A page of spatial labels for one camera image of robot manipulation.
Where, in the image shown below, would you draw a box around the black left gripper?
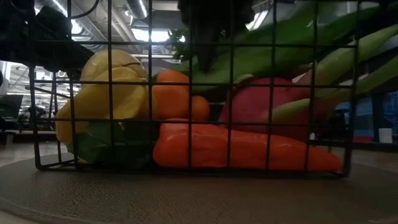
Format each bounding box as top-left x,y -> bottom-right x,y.
178,0 -> 256,73

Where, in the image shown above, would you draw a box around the orange tangerine cluster with leaves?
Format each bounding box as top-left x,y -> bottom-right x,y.
151,68 -> 211,123

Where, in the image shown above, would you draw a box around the pink dragon fruit green leaves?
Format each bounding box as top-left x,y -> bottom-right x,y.
217,24 -> 398,142

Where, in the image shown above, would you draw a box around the yellow lemon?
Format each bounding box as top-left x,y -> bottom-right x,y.
80,49 -> 149,82

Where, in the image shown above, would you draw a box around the red-orange carrot with green leaves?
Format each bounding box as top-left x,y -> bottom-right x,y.
67,117 -> 342,172

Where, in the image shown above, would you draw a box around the round grey woven placemat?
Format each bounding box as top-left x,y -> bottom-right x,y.
0,149 -> 398,224

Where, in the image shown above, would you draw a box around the white cup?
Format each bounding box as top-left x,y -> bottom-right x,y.
378,128 -> 394,144

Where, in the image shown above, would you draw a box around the dark monitor screen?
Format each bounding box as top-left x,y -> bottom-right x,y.
0,94 -> 24,119

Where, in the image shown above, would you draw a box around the black wire basket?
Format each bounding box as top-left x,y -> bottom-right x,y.
27,0 -> 358,178

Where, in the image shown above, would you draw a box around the silver ventilation duct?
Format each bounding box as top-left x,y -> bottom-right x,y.
126,0 -> 149,19

